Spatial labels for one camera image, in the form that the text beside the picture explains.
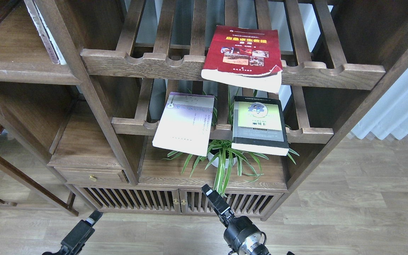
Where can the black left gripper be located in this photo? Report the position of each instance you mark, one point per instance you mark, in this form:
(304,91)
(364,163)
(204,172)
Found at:
(73,243)

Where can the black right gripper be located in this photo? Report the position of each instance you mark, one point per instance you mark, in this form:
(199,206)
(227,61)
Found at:
(242,236)

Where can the green grey cover book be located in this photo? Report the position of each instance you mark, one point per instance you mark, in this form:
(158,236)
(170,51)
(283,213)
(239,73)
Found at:
(258,126)

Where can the green spider plant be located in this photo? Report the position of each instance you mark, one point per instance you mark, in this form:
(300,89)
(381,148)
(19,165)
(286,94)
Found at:
(243,162)

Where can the white plant pot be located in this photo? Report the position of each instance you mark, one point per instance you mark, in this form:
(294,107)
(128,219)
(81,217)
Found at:
(216,161)

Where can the brass drawer knob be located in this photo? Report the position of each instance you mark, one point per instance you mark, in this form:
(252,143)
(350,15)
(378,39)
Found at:
(92,178)

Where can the white purple cover book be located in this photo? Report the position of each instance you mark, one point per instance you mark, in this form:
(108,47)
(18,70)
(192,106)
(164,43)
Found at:
(185,123)

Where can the dark wooden bookshelf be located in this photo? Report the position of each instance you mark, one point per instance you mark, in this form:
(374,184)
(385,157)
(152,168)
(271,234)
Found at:
(91,116)

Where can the wooden furniture at left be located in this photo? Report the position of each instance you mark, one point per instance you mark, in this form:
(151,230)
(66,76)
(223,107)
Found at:
(25,183)

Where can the red cover book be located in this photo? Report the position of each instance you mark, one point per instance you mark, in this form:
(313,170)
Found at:
(248,58)

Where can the upright white book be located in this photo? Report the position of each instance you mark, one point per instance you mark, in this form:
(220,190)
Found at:
(45,33)

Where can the white curtain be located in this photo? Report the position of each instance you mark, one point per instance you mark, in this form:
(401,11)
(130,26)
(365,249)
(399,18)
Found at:
(389,116)

